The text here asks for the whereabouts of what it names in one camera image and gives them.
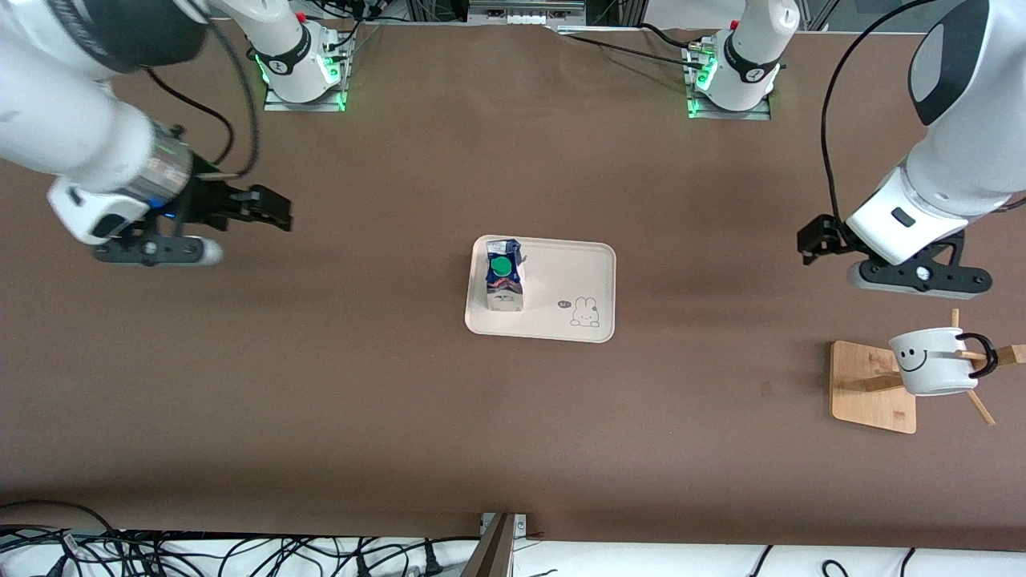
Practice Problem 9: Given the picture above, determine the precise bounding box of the blue milk carton green cap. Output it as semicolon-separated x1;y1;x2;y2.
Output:
484;237;527;313

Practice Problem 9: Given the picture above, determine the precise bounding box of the black looped floor cable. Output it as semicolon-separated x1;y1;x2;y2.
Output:
0;500;123;562

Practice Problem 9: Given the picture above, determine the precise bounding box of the metal table bracket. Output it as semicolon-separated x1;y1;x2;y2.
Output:
479;512;528;577

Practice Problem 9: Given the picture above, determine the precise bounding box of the black cable on table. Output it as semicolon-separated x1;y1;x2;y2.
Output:
559;22;711;70

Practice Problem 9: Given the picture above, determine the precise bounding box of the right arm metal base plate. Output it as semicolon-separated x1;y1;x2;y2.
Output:
263;79;348;114

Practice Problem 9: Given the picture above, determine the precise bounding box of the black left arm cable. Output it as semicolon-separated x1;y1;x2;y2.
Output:
818;0;964;235

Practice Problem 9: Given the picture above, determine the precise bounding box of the white tray with rabbit print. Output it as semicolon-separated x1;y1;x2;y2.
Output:
464;234;617;344

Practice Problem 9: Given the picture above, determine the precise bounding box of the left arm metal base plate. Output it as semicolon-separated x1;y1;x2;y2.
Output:
686;90;773;122

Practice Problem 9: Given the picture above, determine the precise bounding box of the white smiley face mug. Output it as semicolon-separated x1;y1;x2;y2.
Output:
888;326;1000;397

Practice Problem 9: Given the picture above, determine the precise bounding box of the wooden mug stand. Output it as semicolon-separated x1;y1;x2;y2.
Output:
829;308;1026;436

